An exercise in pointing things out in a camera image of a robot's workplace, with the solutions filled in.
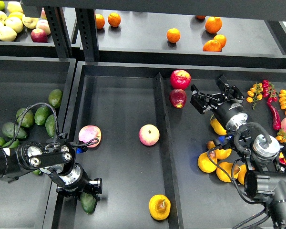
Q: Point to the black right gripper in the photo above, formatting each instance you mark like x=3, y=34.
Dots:
x=230, y=114

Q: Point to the yellow pear left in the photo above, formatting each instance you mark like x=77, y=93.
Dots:
x=205, y=164

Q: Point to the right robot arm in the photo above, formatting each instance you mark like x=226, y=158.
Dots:
x=263, y=155

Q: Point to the orange hidden top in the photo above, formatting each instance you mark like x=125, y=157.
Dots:
x=200, y=17

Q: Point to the yellow pear middle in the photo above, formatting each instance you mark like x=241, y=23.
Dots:
x=221, y=154

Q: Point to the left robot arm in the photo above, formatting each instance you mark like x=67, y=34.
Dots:
x=55, y=158

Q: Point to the pink apple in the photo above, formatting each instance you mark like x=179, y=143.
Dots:
x=149, y=135
x=88, y=133

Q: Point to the green avocado narrow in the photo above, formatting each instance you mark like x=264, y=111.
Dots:
x=50, y=126

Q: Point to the yellow pear lower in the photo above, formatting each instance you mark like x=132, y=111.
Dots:
x=225, y=174

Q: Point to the pink apple left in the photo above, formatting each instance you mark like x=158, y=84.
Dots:
x=88, y=133

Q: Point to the pink apple centre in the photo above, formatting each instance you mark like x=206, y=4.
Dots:
x=149, y=135

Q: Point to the mixed cherry tomato bunch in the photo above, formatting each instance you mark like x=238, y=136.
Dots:
x=281, y=137

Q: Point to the black upper shelf tray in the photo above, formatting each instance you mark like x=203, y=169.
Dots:
x=141, y=38

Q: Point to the orange large right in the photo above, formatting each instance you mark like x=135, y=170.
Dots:
x=213, y=24

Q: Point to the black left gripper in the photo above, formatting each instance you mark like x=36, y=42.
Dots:
x=76, y=182

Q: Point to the green avocado top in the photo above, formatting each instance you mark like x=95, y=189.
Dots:
x=55, y=98

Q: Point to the orange cherry tomato bunch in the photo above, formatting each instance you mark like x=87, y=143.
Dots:
x=254, y=94

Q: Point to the orange front right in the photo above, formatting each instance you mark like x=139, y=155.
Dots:
x=212, y=46

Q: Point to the green avocado small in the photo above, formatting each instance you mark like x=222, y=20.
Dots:
x=41, y=115

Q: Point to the orange centre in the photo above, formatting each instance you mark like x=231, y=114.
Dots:
x=173, y=35

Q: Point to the dark green avocado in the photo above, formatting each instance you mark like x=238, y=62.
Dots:
x=88, y=202

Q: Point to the dark avocado left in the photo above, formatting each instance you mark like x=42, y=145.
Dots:
x=11, y=130

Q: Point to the dark red apple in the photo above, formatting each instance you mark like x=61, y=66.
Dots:
x=178, y=98

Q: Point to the yellow pear upper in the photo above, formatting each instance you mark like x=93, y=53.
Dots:
x=217, y=127

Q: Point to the red chili pepper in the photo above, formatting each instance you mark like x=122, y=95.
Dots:
x=276, y=121

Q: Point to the yellow pear with brown spot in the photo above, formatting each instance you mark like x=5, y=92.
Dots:
x=159, y=207

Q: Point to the green avocado lower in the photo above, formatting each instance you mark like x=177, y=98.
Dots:
x=12, y=144

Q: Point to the green avocado round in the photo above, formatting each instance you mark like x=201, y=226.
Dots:
x=27, y=120

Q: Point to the bright red apple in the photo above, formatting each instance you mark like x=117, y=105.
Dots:
x=180, y=79

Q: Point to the black centre tray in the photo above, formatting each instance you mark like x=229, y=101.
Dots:
x=120, y=100

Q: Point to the red cherry tomato bunch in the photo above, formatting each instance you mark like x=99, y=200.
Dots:
x=269, y=91

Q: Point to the orange small right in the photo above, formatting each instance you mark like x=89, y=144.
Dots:
x=221, y=39

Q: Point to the yellow pear right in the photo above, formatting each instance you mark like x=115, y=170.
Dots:
x=241, y=174

